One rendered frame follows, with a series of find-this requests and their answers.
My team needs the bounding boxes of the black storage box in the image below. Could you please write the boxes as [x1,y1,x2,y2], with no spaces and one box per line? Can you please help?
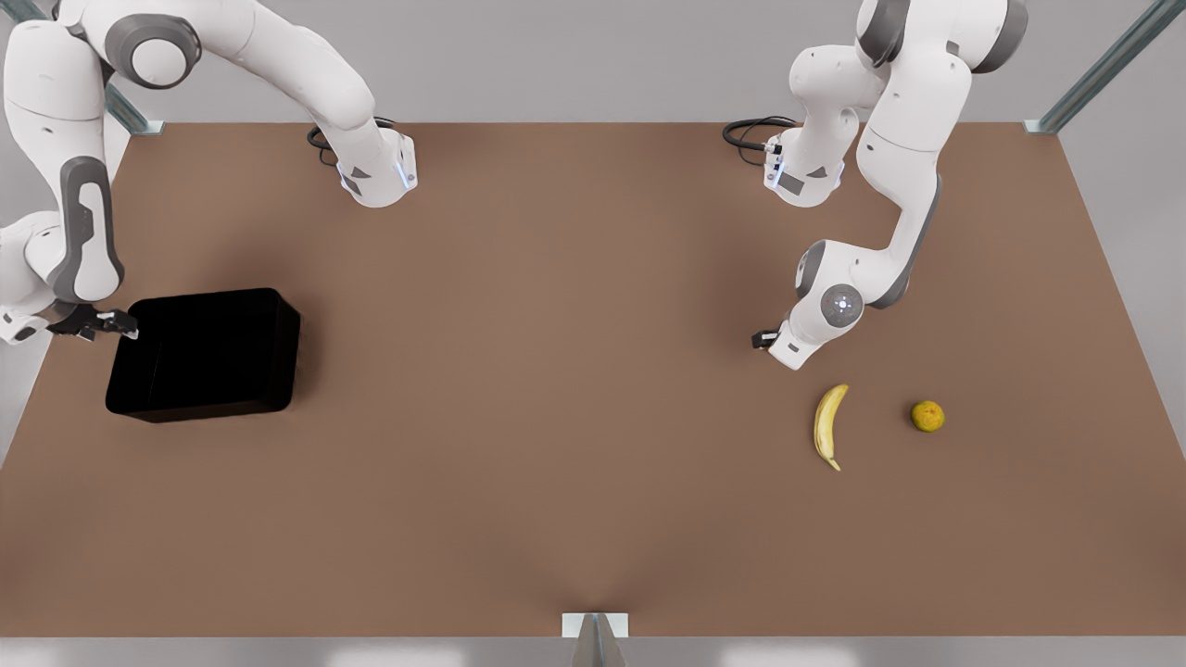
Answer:
[105,287,302,425]

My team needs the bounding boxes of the yellow banana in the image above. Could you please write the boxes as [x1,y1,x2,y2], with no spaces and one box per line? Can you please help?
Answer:
[814,384,851,472]

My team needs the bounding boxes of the black cable loop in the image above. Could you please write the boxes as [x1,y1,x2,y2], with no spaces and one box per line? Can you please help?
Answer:
[307,116,399,169]
[722,116,801,169]

